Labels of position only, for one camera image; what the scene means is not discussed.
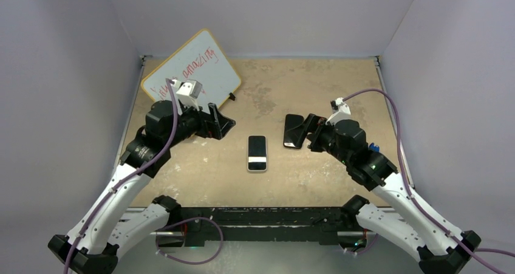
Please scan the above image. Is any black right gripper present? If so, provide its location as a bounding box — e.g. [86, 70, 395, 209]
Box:
[287, 114, 352, 166]

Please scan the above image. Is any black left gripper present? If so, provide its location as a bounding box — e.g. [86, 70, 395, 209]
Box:
[165, 99, 234, 148]

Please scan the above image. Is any black phone case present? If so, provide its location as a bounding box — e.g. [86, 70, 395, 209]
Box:
[283, 114, 304, 149]

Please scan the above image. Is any white phone case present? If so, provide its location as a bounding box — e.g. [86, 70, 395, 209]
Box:
[246, 134, 268, 173]

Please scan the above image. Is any black phone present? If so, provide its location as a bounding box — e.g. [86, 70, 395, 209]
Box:
[248, 135, 267, 171]

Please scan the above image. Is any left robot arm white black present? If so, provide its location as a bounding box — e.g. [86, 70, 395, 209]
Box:
[48, 100, 236, 273]

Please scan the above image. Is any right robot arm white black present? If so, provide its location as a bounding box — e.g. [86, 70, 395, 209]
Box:
[283, 114, 481, 273]

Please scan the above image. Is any blue marker pen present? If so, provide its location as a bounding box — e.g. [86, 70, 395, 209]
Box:
[369, 143, 380, 152]

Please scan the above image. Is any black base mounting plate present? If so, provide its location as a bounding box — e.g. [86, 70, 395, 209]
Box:
[142, 205, 381, 248]

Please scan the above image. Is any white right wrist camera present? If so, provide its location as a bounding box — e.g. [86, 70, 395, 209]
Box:
[326, 97, 351, 126]

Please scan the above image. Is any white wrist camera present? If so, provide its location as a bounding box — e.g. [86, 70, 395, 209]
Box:
[171, 78, 203, 109]
[326, 97, 351, 126]

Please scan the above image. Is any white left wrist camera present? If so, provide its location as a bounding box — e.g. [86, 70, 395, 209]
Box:
[171, 78, 203, 109]

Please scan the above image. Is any white board yellow frame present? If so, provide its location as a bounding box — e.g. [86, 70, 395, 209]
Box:
[140, 29, 242, 108]

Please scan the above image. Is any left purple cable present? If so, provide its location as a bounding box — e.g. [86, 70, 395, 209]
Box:
[63, 78, 225, 274]

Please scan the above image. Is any purple cable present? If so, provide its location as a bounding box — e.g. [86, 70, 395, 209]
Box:
[63, 78, 225, 274]
[332, 88, 515, 274]

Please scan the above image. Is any aluminium frame rail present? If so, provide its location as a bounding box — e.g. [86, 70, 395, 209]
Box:
[83, 207, 438, 237]

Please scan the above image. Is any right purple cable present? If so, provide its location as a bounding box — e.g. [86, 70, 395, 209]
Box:
[332, 88, 515, 274]

